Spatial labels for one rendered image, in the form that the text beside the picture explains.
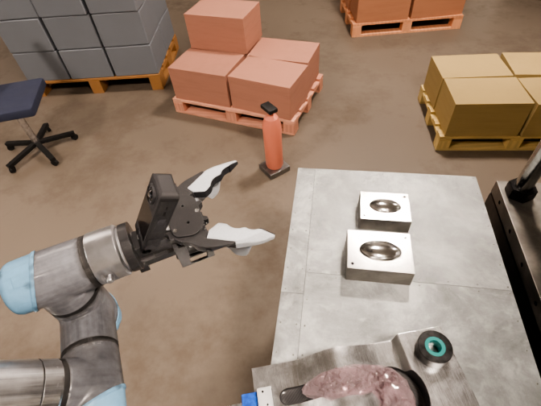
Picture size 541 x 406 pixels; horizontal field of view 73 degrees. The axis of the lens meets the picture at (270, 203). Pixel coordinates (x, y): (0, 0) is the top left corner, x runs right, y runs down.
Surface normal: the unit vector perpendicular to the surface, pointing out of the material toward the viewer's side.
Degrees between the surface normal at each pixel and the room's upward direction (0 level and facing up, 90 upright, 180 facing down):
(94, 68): 90
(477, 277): 0
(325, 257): 0
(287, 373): 0
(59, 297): 90
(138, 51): 90
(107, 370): 53
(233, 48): 90
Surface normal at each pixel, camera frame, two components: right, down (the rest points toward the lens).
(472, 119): -0.07, 0.74
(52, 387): 0.71, -0.51
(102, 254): 0.20, -0.10
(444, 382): -0.07, -0.67
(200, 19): -0.34, 0.71
